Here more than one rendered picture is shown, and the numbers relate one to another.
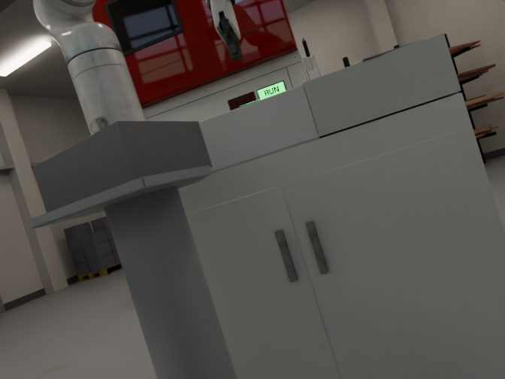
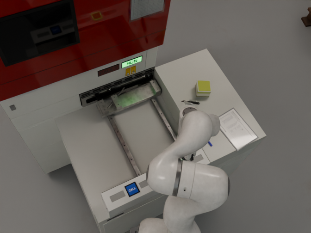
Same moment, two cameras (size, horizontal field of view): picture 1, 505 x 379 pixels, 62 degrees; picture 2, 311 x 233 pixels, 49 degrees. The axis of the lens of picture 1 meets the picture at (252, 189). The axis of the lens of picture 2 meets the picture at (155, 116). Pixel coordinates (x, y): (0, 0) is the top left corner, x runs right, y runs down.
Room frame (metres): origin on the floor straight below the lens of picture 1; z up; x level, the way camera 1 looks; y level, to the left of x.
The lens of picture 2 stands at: (0.89, 0.49, 2.56)
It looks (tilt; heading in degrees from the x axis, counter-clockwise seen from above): 62 degrees down; 311
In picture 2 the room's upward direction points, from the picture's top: 11 degrees clockwise
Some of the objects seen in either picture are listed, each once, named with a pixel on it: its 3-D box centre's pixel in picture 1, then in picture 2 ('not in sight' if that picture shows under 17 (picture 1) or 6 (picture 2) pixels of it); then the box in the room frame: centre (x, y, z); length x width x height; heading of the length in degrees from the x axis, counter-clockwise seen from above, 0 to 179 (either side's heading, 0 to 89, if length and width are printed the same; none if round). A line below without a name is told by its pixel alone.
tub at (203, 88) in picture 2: not in sight; (202, 88); (1.40, -0.45, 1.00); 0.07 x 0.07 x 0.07; 52
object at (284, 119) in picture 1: (217, 144); (156, 181); (1.17, 0.06, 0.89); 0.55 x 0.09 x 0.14; 78
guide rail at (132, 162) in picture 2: not in sight; (121, 139); (1.48, 0.04, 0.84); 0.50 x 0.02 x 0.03; 168
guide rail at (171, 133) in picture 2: not in sight; (164, 121); (1.42, -0.22, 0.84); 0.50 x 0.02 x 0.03; 168
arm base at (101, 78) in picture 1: (110, 101); not in sight; (0.91, 0.24, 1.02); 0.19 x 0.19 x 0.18
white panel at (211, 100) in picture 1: (220, 129); (85, 85); (1.77, 0.05, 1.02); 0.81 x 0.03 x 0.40; 78
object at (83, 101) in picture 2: not in sight; (118, 88); (1.72, -0.12, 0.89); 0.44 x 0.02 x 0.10; 78
